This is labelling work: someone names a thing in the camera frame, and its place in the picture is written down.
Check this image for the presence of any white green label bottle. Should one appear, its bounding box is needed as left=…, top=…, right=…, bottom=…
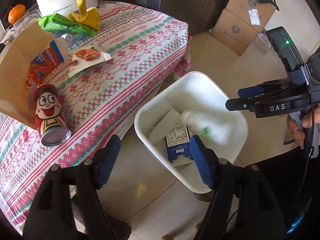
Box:
left=181, top=111, right=233, bottom=145

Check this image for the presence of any blue milk carton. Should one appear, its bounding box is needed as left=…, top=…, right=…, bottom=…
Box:
left=165, top=121, right=194, bottom=167

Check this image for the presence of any red cartoon drink can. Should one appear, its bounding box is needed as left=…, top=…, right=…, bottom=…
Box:
left=33, top=84, right=72, bottom=147

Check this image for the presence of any brown paper bag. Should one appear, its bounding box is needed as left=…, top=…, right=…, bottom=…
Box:
left=0, top=19, right=54, bottom=129

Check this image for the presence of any red blue snack package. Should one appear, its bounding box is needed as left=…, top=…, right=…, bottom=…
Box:
left=25, top=37, right=70, bottom=89

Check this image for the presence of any small nut snack wrapper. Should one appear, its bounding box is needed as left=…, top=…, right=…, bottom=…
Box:
left=68, top=42, right=112, bottom=77

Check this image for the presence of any yellow snack wrapper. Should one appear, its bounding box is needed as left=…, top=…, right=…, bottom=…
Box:
left=69, top=0, right=101, bottom=31

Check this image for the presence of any green plastic wrapper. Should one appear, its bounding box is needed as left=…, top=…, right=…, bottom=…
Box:
left=37, top=13, right=97, bottom=36

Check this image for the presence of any white plastic bottle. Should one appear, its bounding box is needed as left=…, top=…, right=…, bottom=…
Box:
left=149, top=108, right=181, bottom=145

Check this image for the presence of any white trash bin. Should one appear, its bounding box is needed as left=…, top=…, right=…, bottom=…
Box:
left=134, top=71, right=249, bottom=194

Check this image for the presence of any person right hand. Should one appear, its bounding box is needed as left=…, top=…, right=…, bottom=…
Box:
left=287, top=105, right=320, bottom=146

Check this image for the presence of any lower cardboard box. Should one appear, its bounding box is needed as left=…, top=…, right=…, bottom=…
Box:
left=209, top=9, right=258, bottom=56

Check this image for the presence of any cardboard box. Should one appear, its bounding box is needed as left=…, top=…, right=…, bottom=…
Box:
left=209, top=9, right=258, bottom=56
left=226, top=0, right=276, bottom=33

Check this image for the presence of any upper cardboard box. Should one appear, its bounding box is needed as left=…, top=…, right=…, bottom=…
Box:
left=226, top=0, right=276, bottom=33

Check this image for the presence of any patterned tablecloth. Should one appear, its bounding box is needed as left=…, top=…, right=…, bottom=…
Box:
left=1, top=1, right=190, bottom=232

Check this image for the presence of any glass jar with oranges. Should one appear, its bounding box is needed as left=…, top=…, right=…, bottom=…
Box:
left=1, top=12, right=41, bottom=44

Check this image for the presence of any orange on jar lid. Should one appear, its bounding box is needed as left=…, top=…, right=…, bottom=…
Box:
left=8, top=4, right=25, bottom=24

